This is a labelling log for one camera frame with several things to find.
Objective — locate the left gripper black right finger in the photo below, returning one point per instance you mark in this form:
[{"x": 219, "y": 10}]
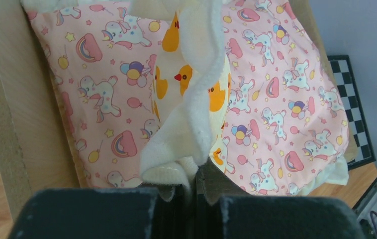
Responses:
[{"x": 225, "y": 211}]

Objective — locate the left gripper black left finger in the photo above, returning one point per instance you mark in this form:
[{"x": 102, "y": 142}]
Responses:
[{"x": 139, "y": 213}]

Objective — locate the pink unicorn drawstring bag blanket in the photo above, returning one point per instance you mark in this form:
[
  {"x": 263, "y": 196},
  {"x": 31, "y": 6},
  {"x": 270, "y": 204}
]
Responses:
[{"x": 285, "y": 131}]

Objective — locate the orange duck print pillow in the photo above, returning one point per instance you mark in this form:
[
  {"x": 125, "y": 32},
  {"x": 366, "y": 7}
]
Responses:
[{"x": 190, "y": 89}]

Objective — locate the wooden striped pet bed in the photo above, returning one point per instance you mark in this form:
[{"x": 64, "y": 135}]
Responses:
[{"x": 38, "y": 147}]

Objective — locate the black and silver chessboard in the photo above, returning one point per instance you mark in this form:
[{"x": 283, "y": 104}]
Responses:
[{"x": 346, "y": 83}]

